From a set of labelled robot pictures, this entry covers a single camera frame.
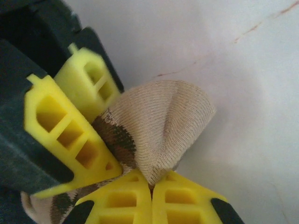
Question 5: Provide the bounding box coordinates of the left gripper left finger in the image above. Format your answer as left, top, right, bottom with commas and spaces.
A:
62, 168, 153, 224

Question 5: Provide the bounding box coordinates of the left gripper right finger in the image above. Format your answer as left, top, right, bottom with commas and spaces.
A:
151, 171, 246, 224

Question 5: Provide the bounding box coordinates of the brown argyle sock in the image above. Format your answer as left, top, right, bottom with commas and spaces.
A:
20, 80, 217, 224

